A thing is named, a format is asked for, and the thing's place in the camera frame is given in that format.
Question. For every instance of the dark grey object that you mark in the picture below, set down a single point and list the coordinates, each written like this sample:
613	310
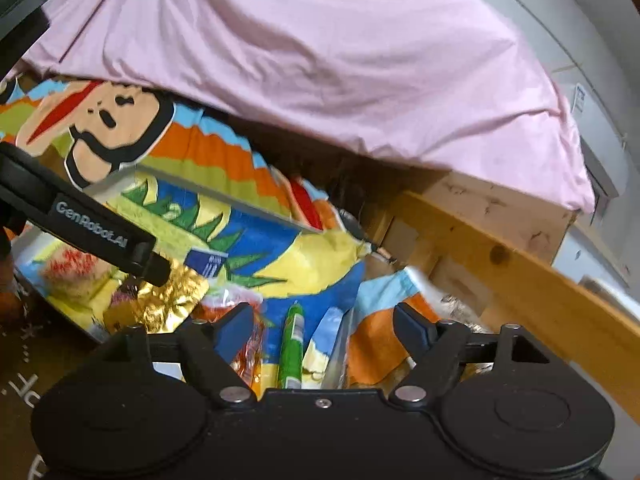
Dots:
22	15

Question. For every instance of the small red label snack packet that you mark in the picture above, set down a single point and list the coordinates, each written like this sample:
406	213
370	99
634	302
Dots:
250	355

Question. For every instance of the blue and white packet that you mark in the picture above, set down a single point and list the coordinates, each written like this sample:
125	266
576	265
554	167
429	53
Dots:
205	260

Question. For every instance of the silver patterned cloth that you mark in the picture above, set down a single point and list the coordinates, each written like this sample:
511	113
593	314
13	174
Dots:
450	305

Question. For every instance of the gold foil packet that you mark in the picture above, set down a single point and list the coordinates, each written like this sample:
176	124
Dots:
165	300

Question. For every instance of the printed monkey blanket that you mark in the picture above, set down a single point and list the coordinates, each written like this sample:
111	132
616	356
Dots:
215	150

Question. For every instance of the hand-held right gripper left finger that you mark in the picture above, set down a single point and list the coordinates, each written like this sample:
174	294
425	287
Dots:
235	327

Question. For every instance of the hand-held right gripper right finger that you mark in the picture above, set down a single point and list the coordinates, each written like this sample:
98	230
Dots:
412	325

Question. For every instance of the white air conditioner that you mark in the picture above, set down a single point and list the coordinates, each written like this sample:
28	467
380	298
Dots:
595	170

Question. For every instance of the pink bed sheet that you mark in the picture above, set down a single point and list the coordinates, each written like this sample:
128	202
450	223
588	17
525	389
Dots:
300	60

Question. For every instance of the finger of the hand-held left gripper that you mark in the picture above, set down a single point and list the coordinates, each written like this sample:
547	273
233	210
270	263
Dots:
152	270

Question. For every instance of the green stick packet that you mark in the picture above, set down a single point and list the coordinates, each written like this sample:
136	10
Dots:
291	350

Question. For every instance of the white chest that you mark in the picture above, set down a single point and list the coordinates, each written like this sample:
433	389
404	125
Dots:
615	295

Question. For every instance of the wooden cabinet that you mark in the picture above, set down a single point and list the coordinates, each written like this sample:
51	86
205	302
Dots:
500	210

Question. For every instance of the metal tray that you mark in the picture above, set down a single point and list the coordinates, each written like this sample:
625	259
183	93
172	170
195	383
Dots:
270	212

